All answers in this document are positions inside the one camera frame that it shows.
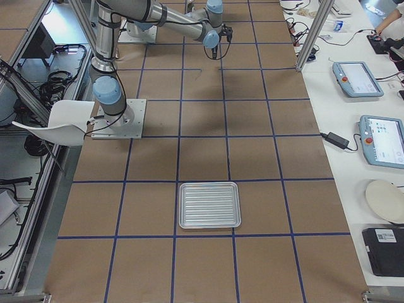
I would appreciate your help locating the black joystick controller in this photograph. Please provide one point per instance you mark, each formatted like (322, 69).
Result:
(377, 43)

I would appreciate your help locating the black laptop case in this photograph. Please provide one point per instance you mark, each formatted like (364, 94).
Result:
(385, 250)

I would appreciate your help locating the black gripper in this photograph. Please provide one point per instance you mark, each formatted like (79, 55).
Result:
(214, 50)

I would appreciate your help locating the black power adapter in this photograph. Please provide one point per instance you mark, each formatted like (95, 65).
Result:
(336, 140)

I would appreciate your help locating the aluminium frame post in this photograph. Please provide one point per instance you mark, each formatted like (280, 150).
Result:
(317, 24)

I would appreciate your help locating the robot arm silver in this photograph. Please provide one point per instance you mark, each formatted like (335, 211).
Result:
(203, 25)

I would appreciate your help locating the white round plate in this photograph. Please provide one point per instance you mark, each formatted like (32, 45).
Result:
(385, 200)

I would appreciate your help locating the blue teach pendant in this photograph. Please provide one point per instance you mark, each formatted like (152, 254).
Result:
(382, 140)
(356, 79)

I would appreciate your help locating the upper blue teach pendant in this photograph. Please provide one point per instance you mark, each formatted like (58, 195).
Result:
(356, 79)

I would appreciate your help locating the lower blue teach pendant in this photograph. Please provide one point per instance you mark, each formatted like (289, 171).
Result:
(382, 140)

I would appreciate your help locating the ribbed metal tray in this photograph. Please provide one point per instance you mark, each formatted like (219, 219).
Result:
(209, 205)

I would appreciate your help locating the white plastic chair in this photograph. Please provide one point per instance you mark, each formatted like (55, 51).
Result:
(67, 123)

